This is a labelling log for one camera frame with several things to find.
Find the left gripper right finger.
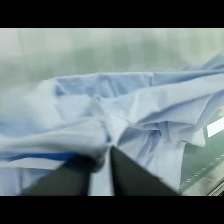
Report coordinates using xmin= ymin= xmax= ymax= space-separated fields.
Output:
xmin=109 ymin=145 xmax=180 ymax=197

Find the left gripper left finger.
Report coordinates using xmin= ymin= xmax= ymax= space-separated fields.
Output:
xmin=20 ymin=155 xmax=92 ymax=197

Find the light blue shirt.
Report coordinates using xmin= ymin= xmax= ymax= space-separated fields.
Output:
xmin=0 ymin=53 xmax=224 ymax=197

